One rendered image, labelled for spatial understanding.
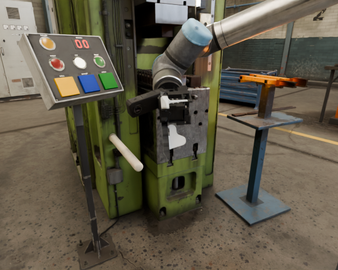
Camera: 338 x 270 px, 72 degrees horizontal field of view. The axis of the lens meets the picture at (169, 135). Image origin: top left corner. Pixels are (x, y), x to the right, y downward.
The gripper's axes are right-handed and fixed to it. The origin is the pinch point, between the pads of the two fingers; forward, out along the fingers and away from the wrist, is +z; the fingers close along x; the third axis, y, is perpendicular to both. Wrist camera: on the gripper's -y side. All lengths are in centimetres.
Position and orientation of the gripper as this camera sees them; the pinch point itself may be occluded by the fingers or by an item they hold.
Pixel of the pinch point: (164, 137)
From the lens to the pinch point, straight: 51.1
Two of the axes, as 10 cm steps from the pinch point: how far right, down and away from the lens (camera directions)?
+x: 0.2, 7.6, 6.5
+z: 0.7, 6.5, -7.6
